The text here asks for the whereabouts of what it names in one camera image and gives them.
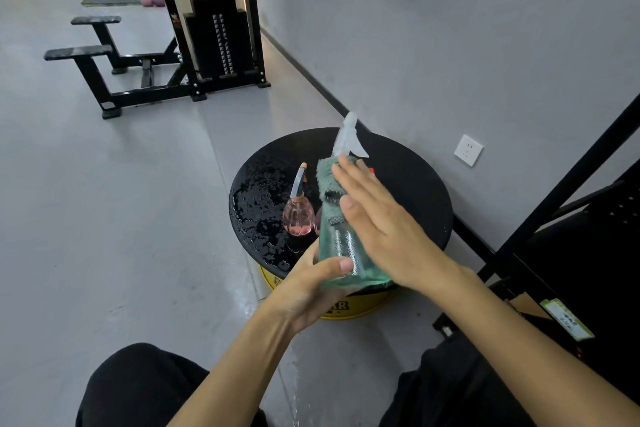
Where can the person's right hand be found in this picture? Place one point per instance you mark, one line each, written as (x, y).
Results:
(395, 236)

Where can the person's left hand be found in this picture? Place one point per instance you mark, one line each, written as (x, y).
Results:
(300, 299)

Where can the green spray bottle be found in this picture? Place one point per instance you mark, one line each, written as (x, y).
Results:
(345, 246)

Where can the pink spray bottle grey nozzle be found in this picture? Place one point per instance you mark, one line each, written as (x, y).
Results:
(299, 219)

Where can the green cleaning cloth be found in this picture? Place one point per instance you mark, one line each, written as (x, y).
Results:
(327, 176)

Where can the black metal rack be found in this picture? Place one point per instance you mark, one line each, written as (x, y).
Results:
(575, 251)

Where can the person's left forearm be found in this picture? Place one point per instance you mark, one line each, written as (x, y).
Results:
(230, 376)

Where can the person's right forearm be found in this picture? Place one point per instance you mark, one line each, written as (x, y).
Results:
(540, 351)

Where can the round black table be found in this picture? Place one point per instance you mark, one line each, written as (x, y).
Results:
(415, 191)

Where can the green white label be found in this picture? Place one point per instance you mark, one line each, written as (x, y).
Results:
(567, 320)

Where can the white wall socket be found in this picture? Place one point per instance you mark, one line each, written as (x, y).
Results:
(469, 150)

